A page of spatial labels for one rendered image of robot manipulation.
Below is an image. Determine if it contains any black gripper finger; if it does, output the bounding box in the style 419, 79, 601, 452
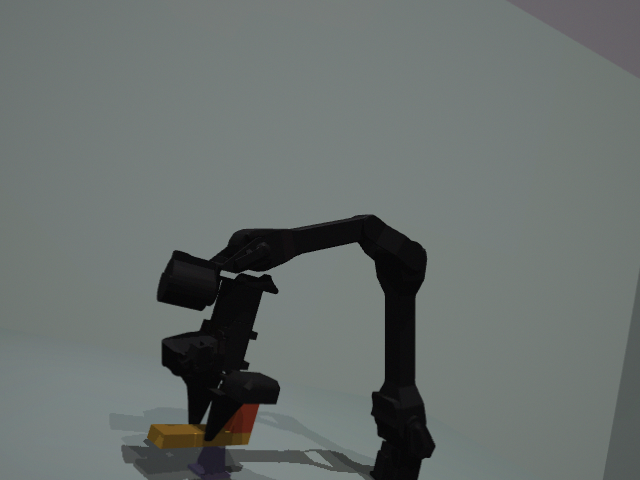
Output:
181, 375, 221, 424
204, 388, 244, 441

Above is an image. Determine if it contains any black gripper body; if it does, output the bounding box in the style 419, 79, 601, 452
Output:
188, 313, 280, 405

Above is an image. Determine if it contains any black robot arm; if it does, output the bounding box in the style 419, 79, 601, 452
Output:
156, 214, 435, 480

